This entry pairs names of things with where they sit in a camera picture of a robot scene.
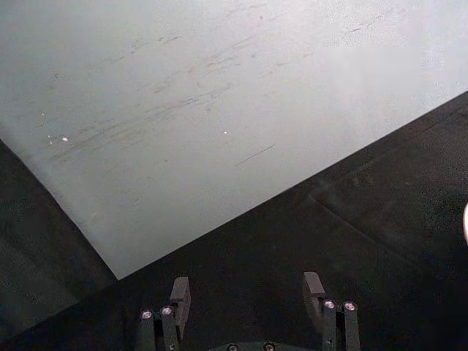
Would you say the black table cloth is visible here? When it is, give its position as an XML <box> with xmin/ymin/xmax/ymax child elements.
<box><xmin>0</xmin><ymin>93</ymin><xmax>468</xmax><ymax>351</ymax></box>

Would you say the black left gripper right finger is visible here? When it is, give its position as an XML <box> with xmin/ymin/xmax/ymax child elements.
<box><xmin>303</xmin><ymin>271</ymin><xmax>362</xmax><ymax>351</ymax></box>

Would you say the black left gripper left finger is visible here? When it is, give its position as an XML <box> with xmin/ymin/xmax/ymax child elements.
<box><xmin>135</xmin><ymin>276</ymin><xmax>192</xmax><ymax>351</ymax></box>

